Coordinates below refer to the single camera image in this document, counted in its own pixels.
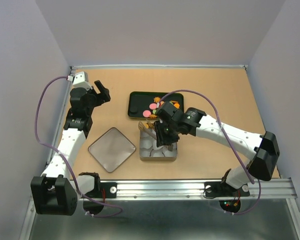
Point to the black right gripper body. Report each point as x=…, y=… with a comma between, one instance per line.
x=171, y=125

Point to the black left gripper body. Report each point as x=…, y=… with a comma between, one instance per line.
x=94, y=101

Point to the metal tongs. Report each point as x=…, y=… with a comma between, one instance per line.
x=142, y=127

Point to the black round cookie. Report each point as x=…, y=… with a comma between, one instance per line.
x=133, y=110

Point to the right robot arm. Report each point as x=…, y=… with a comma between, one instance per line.
x=261, y=150

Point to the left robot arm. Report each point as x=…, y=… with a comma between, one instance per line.
x=57, y=190

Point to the orange leaf cookie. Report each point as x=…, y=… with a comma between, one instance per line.
x=152, y=116

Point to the pink round cookie upper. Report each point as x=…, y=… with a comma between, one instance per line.
x=153, y=106

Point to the pink round cookie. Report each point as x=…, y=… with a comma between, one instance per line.
x=153, y=106
x=146, y=113

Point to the orange swirl cookie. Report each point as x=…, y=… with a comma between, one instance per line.
x=157, y=99

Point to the pink round cookie lower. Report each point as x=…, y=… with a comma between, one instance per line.
x=146, y=113

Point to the square cookie tin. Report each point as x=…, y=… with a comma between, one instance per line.
x=148, y=150

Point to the black cookie tray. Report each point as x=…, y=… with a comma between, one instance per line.
x=142, y=99

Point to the tin lid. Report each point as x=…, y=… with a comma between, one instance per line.
x=111, y=149

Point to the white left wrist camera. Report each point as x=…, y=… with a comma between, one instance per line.
x=79, y=78

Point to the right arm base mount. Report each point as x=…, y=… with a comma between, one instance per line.
x=218, y=189

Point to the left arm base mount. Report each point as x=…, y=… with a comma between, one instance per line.
x=105, y=190

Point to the aluminium front rail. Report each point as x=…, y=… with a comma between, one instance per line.
x=161, y=190

